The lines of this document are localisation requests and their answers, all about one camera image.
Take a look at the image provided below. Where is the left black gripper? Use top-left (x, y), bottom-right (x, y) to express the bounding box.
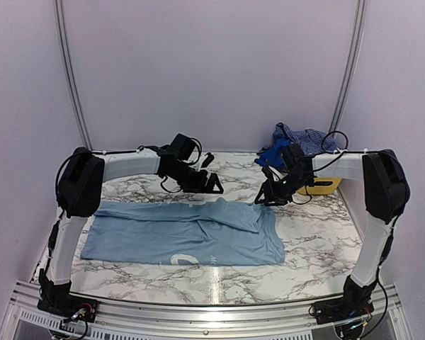
top-left (166, 161), bottom-right (221, 193)

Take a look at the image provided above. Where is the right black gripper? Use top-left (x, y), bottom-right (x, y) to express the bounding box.
top-left (254, 171), bottom-right (312, 206)

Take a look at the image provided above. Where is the light blue t-shirt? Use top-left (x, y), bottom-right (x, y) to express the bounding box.
top-left (81, 198), bottom-right (285, 266)

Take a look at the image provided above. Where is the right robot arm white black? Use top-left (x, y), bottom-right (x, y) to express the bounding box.
top-left (254, 147), bottom-right (410, 317)

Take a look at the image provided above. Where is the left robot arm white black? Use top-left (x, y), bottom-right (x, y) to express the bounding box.
top-left (38, 146), bottom-right (224, 315)

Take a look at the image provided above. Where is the yellow plastic laundry basket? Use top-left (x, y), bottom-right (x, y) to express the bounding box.
top-left (296, 174), bottom-right (342, 196)

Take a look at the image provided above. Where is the royal blue garment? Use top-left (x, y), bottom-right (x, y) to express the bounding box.
top-left (254, 138), bottom-right (291, 171)

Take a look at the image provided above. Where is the blue patterned button shirt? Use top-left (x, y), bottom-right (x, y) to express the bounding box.
top-left (272, 123), bottom-right (339, 155)

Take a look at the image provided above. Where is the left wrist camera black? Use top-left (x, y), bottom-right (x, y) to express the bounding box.
top-left (169, 133), bottom-right (203, 165)

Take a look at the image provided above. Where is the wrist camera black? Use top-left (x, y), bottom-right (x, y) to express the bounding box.
top-left (280, 143), bottom-right (304, 171)
top-left (169, 133), bottom-right (203, 165)

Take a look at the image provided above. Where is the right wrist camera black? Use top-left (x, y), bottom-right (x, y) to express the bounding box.
top-left (280, 143), bottom-right (304, 171)

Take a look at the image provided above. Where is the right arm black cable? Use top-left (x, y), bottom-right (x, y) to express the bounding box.
top-left (290, 130), bottom-right (348, 205)

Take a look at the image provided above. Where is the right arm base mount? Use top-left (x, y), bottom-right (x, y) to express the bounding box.
top-left (309, 291), bottom-right (374, 324)

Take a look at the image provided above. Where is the left corner aluminium post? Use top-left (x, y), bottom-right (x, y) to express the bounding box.
top-left (54, 0), bottom-right (93, 150)

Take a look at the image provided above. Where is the corner aluminium post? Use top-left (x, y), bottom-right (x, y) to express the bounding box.
top-left (329, 0), bottom-right (368, 132)
top-left (54, 0), bottom-right (93, 150)

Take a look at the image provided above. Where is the aluminium front frame rail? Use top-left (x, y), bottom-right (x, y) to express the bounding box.
top-left (0, 281), bottom-right (412, 339)

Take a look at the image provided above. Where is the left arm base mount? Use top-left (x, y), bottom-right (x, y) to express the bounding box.
top-left (38, 281), bottom-right (98, 322)

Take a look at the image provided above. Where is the right corner aluminium post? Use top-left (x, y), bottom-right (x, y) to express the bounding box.
top-left (329, 0), bottom-right (368, 132)

